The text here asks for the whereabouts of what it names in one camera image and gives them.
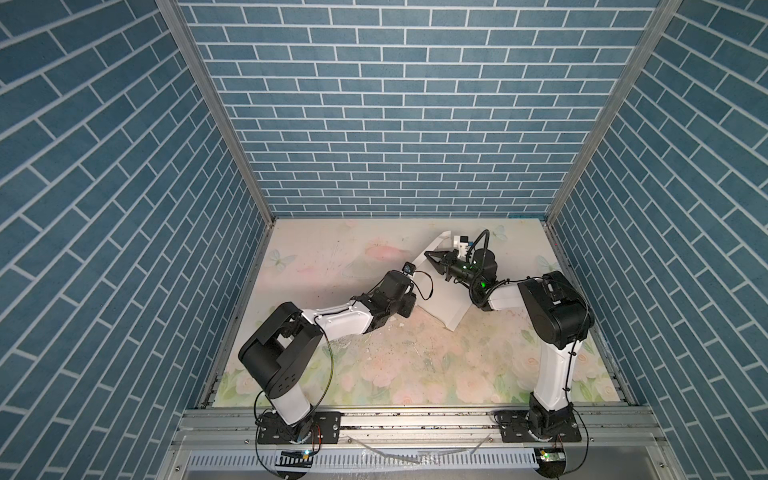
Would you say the right circuit board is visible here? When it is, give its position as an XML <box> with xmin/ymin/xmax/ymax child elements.
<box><xmin>534</xmin><ymin>448</ymin><xmax>567</xmax><ymax>477</ymax></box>

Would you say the left aluminium corner post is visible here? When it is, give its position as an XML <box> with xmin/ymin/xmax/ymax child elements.
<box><xmin>155</xmin><ymin>0</ymin><xmax>276</xmax><ymax>227</ymax></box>

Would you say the aluminium corner post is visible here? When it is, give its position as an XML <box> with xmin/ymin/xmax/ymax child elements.
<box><xmin>155</xmin><ymin>0</ymin><xmax>276</xmax><ymax>227</ymax></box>
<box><xmin>544</xmin><ymin>0</ymin><xmax>685</xmax><ymax>226</ymax></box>

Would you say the white paper box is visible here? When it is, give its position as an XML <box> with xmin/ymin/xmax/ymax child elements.
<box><xmin>413</xmin><ymin>230</ymin><xmax>472</xmax><ymax>331</ymax></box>

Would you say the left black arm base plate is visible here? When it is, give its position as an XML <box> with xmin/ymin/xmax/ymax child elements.
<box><xmin>257</xmin><ymin>411</ymin><xmax>342</xmax><ymax>445</ymax></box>

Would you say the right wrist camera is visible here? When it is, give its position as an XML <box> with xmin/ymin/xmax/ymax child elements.
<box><xmin>452</xmin><ymin>235</ymin><xmax>473</xmax><ymax>258</ymax></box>

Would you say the aluminium front rail frame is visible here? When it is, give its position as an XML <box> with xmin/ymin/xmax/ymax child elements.
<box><xmin>159</xmin><ymin>404</ymin><xmax>683</xmax><ymax>479</ymax></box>

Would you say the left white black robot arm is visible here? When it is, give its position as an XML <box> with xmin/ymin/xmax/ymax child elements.
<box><xmin>238</xmin><ymin>262</ymin><xmax>420</xmax><ymax>443</ymax></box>

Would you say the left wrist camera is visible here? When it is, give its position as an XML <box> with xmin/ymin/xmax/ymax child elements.
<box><xmin>402</xmin><ymin>262</ymin><xmax>416</xmax><ymax>278</ymax></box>

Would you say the left circuit board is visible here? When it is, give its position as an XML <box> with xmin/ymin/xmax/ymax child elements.
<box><xmin>274</xmin><ymin>450</ymin><xmax>315</xmax><ymax>471</ymax></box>

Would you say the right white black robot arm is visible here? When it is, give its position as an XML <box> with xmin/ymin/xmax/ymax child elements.
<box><xmin>424</xmin><ymin>249</ymin><xmax>594</xmax><ymax>441</ymax></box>

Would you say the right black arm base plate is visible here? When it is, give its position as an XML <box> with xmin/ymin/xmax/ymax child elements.
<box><xmin>491</xmin><ymin>407</ymin><xmax>582</xmax><ymax>443</ymax></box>

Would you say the circuit board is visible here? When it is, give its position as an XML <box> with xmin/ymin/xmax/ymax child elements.
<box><xmin>534</xmin><ymin>448</ymin><xmax>567</xmax><ymax>477</ymax></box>
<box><xmin>274</xmin><ymin>450</ymin><xmax>315</xmax><ymax>471</ymax></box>

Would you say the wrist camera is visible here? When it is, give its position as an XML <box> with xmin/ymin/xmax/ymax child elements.
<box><xmin>452</xmin><ymin>235</ymin><xmax>473</xmax><ymax>258</ymax></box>
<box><xmin>402</xmin><ymin>262</ymin><xmax>416</xmax><ymax>278</ymax></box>

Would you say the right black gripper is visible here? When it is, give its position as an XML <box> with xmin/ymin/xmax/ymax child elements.
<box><xmin>425</xmin><ymin>252</ymin><xmax>481</xmax><ymax>292</ymax></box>

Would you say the right aluminium corner post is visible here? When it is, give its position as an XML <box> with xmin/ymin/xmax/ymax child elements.
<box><xmin>544</xmin><ymin>0</ymin><xmax>685</xmax><ymax>226</ymax></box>

